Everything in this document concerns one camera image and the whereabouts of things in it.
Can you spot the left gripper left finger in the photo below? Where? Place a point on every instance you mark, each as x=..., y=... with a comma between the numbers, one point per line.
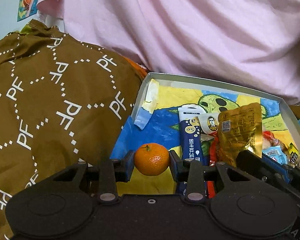
x=99, y=181

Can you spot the red spicy snack packet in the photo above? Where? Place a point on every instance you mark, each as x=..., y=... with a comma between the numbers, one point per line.
x=215, y=185

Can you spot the light blue sausage packet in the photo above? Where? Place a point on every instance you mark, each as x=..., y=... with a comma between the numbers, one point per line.
x=275, y=153

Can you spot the brown PF patterned pillow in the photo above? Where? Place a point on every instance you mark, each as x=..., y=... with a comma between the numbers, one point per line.
x=61, y=101

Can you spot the gold foil snack packet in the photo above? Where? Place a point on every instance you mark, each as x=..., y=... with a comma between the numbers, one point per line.
x=239, y=129

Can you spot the yellow snack bar packet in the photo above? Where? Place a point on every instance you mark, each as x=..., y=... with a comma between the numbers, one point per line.
x=293, y=154

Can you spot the grey shallow box tray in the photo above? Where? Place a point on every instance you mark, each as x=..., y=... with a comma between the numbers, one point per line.
x=155, y=114

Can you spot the cream cartoon-man snack packet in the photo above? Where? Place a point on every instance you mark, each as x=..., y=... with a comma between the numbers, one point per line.
x=209, y=123

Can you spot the pink hanging sheet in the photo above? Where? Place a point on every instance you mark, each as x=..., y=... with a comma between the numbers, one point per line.
x=254, y=43

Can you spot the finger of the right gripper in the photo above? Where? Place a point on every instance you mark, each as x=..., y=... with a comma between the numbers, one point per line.
x=276, y=167

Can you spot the orange mandarin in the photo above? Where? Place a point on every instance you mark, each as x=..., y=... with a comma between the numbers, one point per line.
x=151, y=159

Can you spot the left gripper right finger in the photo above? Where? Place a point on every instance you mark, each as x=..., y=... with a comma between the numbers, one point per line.
x=196, y=176

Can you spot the quail egg snack packet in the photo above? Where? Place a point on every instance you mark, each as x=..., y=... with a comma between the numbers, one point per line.
x=270, y=140

